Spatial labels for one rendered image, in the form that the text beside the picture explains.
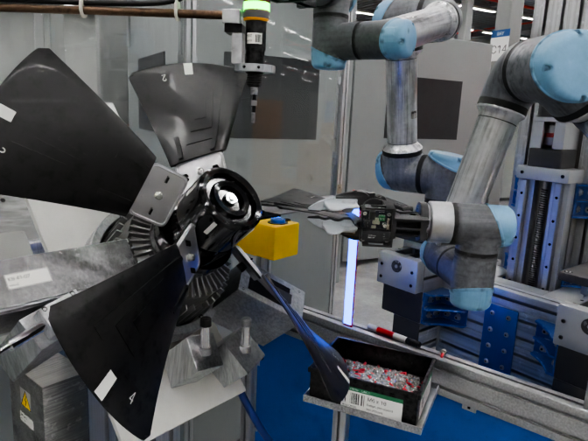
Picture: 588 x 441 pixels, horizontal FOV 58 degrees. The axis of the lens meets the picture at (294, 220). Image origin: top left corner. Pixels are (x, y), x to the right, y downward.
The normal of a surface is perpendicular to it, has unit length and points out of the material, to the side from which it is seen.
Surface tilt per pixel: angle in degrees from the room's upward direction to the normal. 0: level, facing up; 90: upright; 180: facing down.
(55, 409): 90
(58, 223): 50
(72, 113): 77
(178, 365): 84
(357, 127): 90
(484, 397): 90
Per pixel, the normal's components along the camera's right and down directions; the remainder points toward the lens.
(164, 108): -0.04, -0.40
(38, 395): -0.65, 0.12
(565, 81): 0.04, 0.12
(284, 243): 0.76, 0.16
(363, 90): 0.47, 0.20
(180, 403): 0.61, -0.50
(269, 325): -0.09, 0.72
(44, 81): 0.47, -0.13
